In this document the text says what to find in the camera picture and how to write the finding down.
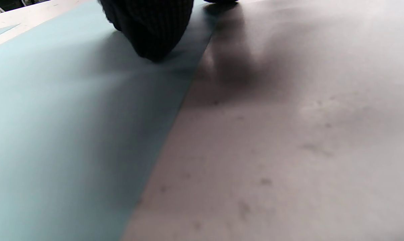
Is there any person's right hand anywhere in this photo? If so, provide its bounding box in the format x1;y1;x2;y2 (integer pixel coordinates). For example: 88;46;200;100
98;0;239;62

